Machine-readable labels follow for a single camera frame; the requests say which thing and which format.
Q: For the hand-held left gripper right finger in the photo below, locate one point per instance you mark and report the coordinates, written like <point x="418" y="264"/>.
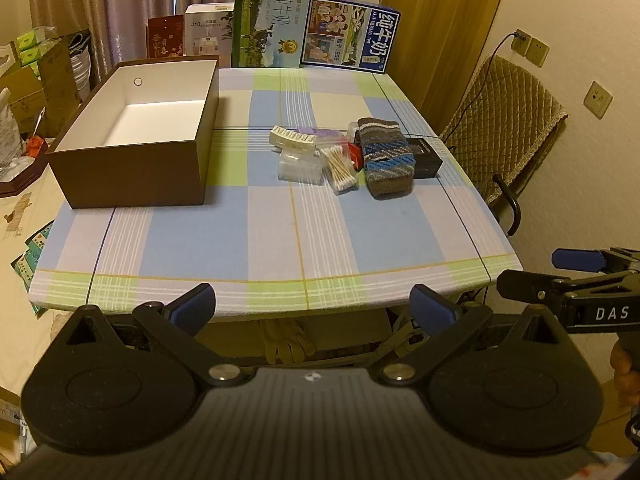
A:
<point x="432" y="310"/>

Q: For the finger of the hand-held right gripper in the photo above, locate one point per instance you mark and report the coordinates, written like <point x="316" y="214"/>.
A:
<point x="577" y="260"/>
<point x="525" y="287"/>

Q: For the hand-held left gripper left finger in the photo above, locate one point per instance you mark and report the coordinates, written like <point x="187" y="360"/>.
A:
<point x="192" y="310"/>

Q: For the brown cardboard box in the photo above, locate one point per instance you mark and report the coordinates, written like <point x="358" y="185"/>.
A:
<point x="125" y="180"/>

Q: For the white ridged soap tray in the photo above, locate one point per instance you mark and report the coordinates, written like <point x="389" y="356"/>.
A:
<point x="292" y="138"/>

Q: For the purple tube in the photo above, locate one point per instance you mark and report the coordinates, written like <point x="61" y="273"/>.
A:
<point x="331" y="135"/>

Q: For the person's right hand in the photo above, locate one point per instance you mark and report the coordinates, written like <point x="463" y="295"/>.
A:
<point x="627" y="375"/>

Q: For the olive rubber gloves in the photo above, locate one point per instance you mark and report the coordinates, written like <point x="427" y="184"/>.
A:
<point x="287" y="342"/>

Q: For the small black box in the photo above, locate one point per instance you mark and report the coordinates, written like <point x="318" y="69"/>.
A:
<point x="426" y="160"/>

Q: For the striped knitted socks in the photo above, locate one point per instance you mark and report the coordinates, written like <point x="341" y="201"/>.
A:
<point x="387" y="160"/>

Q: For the chair with quilted cover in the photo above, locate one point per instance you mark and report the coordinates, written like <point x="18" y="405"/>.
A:
<point x="505" y="120"/>

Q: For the bag of cotton swabs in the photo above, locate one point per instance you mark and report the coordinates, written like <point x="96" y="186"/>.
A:
<point x="340" y="172"/>

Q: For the green patterned packets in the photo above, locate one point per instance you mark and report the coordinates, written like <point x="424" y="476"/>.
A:
<point x="32" y="255"/>

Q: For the red snack packet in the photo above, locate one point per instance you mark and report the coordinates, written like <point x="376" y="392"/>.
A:
<point x="356" y="156"/>

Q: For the clear floss pick box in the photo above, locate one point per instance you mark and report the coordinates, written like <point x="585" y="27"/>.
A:
<point x="300" y="167"/>

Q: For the dark wooden tray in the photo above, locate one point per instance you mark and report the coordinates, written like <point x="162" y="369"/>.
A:
<point x="22" y="177"/>

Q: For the small red toy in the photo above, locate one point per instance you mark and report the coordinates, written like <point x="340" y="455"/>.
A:
<point x="36" y="146"/>

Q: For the clear plastic bag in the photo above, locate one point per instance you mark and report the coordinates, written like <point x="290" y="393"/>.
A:
<point x="10" y="130"/>

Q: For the plain cardboard box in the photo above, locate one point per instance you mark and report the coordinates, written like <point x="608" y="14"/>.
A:
<point x="50" y="80"/>

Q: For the red gift box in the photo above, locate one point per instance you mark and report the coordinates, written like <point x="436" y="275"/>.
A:
<point x="165" y="40"/>

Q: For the wooden door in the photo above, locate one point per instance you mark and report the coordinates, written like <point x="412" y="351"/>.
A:
<point x="440" y="20"/>

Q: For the white appliance box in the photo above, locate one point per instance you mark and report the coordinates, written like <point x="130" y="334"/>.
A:
<point x="205" y="30"/>

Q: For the blue milk carton box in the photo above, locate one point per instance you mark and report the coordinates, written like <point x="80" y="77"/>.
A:
<point x="350" y="35"/>

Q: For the green milk carton box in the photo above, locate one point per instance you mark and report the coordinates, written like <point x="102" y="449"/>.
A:
<point x="270" y="25"/>

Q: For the green tissue packs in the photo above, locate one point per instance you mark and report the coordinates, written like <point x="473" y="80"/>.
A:
<point x="35" y="45"/>

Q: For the scalloped paper carton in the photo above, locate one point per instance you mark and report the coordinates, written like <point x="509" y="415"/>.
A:
<point x="6" y="57"/>

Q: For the beige wall socket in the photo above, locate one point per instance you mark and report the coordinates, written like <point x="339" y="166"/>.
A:
<point x="539" y="52"/>
<point x="520" y="45"/>
<point x="598" y="100"/>

